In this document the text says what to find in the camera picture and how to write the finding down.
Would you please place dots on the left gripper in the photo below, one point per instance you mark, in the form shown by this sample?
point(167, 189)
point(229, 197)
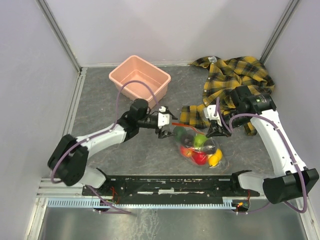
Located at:
point(164, 134)

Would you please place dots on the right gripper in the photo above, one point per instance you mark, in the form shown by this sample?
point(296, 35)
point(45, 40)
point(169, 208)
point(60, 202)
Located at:
point(215, 130)

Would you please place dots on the clear zip top bag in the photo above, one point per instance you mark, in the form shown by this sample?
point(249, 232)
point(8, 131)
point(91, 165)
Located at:
point(187, 140)

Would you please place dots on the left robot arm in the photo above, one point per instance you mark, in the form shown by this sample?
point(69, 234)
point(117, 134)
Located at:
point(68, 161)

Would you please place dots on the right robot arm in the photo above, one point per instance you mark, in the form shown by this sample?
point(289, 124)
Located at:
point(291, 178)

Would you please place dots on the dark green fake avocado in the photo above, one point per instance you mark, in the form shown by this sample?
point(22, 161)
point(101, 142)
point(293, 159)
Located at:
point(178, 132)

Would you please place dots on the green fake apple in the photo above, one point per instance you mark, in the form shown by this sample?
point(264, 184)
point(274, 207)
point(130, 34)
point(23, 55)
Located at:
point(199, 140)

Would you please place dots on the dark fake plum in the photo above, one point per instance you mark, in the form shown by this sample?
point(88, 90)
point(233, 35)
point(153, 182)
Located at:
point(209, 148)

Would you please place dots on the yellow plaid shirt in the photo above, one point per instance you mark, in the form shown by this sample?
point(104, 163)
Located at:
point(224, 75)

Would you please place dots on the pink plastic bin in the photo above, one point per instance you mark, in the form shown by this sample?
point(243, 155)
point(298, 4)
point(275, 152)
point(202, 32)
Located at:
point(135, 68)

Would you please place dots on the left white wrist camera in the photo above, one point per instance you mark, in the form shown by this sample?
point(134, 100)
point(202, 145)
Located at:
point(164, 117)

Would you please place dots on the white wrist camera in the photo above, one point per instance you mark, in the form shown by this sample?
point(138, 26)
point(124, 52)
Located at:
point(164, 117)
point(212, 114)

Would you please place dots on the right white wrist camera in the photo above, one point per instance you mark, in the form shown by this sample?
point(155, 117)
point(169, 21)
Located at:
point(212, 114)

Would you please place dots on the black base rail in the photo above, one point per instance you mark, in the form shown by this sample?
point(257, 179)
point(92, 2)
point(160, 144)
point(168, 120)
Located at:
point(173, 189)

